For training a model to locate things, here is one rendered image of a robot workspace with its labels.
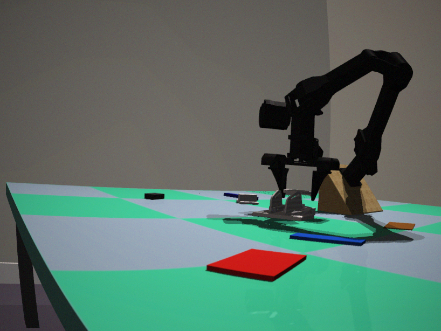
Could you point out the red flat square plate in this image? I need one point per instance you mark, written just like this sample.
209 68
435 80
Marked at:
258 264

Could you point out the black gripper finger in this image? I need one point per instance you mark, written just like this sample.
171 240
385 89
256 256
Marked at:
317 180
280 175

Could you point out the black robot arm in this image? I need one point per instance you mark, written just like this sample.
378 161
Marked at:
315 92

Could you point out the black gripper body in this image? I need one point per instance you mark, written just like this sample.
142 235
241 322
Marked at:
301 146

